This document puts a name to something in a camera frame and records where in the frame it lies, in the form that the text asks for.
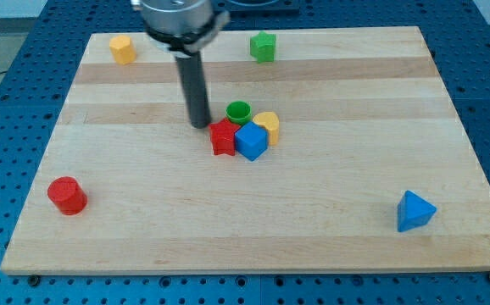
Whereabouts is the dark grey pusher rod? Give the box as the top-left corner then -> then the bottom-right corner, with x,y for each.
175,53 -> 212,129

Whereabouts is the green cylinder block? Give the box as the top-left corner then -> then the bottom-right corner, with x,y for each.
226,101 -> 252,125

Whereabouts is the light wooden board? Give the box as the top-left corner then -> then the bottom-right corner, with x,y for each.
1,26 -> 490,275

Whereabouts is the red star block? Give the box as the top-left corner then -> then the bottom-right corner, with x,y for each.
209,118 -> 241,156

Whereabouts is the yellow hexagon block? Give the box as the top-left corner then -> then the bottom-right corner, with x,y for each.
109,35 -> 136,65

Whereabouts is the green star block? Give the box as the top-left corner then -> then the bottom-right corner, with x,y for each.
249,30 -> 276,64

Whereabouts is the blue cube block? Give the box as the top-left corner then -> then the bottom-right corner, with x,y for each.
235,121 -> 268,161

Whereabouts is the yellow heart block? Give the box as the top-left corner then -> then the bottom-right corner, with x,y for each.
253,111 -> 280,146

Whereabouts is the red cylinder block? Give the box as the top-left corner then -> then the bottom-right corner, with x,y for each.
47,176 -> 88,215

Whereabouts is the blue triangle block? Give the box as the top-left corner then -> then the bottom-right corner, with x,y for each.
397,190 -> 437,232

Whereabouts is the dark blue base plate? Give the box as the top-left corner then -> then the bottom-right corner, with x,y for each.
211,0 -> 302,14

